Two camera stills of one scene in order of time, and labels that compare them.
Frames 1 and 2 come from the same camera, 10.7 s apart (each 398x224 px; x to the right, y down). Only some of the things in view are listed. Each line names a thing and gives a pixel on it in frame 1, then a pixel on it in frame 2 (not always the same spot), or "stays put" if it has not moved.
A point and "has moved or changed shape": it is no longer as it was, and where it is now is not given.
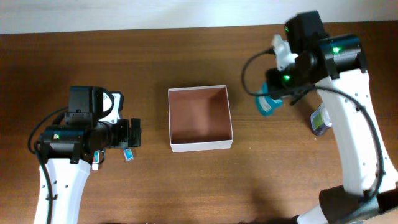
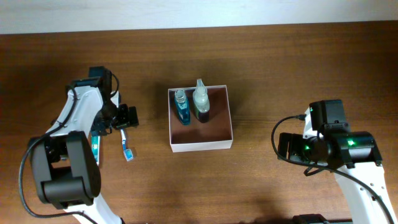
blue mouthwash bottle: (266, 104) → (182, 106)
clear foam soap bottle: (320, 119) has moved or changed shape
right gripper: (271, 79) → (293, 152)
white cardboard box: (199, 118) stays put
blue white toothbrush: (129, 155) stays put
